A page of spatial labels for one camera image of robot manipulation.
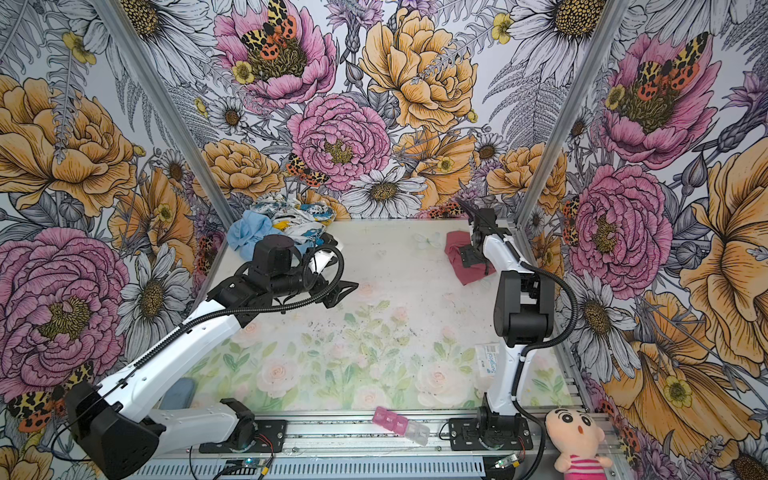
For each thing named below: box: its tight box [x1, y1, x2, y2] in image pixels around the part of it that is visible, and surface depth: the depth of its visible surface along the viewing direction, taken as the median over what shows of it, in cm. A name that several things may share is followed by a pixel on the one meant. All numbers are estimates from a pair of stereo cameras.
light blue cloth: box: [227, 210, 283, 261], surface depth 107 cm
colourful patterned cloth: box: [251, 193, 337, 251], surface depth 114 cm
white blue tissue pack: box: [475, 342, 500, 378], surface depth 88 cm
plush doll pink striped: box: [544, 408, 613, 480], surface depth 69 cm
